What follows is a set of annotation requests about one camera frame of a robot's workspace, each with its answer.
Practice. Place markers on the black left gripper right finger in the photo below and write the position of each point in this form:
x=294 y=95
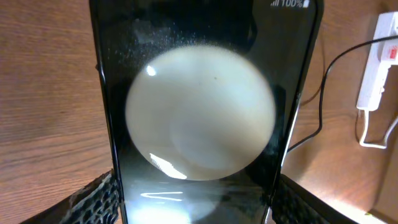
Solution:
x=292 y=204

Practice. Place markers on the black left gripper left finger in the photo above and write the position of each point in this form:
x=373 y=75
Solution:
x=96 y=202

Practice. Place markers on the black Galaxy smartphone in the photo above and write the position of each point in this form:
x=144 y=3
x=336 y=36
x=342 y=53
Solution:
x=200 y=100

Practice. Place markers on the white USB charger plug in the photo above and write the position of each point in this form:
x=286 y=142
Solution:
x=388 y=52

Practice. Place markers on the white power strip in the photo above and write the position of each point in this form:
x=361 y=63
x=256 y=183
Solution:
x=375 y=73

